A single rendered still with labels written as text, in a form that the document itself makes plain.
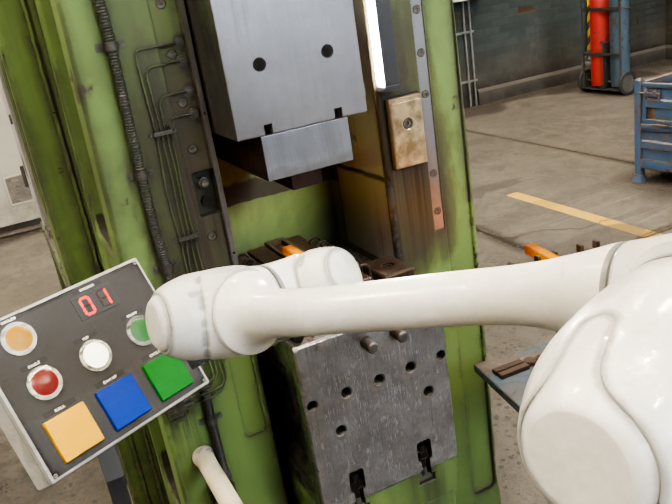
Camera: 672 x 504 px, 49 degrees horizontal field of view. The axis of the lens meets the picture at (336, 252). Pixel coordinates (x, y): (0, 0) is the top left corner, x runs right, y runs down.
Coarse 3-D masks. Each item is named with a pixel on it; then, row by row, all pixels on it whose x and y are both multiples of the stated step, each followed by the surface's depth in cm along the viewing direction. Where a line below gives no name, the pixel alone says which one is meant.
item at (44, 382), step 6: (36, 372) 122; (42, 372) 122; (48, 372) 123; (36, 378) 121; (42, 378) 122; (48, 378) 122; (54, 378) 123; (36, 384) 121; (42, 384) 122; (48, 384) 122; (54, 384) 123; (36, 390) 121; (42, 390) 121; (48, 390) 122; (54, 390) 122
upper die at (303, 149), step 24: (336, 120) 155; (216, 144) 180; (240, 144) 163; (264, 144) 150; (288, 144) 152; (312, 144) 154; (336, 144) 157; (264, 168) 152; (288, 168) 153; (312, 168) 156
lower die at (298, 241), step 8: (272, 240) 202; (288, 240) 202; (296, 240) 201; (304, 240) 200; (256, 248) 200; (264, 248) 199; (272, 248) 196; (304, 248) 194; (312, 248) 193; (256, 256) 194; (264, 256) 194; (272, 256) 193; (280, 256) 192; (288, 256) 188; (240, 264) 193; (248, 264) 193; (368, 280) 169
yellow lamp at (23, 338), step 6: (12, 330) 122; (18, 330) 122; (24, 330) 123; (6, 336) 121; (12, 336) 122; (18, 336) 122; (24, 336) 123; (30, 336) 123; (6, 342) 121; (12, 342) 121; (18, 342) 122; (24, 342) 122; (30, 342) 123; (12, 348) 121; (18, 348) 121; (24, 348) 122
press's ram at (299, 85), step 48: (192, 0) 147; (240, 0) 140; (288, 0) 144; (336, 0) 149; (240, 48) 143; (288, 48) 147; (336, 48) 151; (240, 96) 145; (288, 96) 149; (336, 96) 154
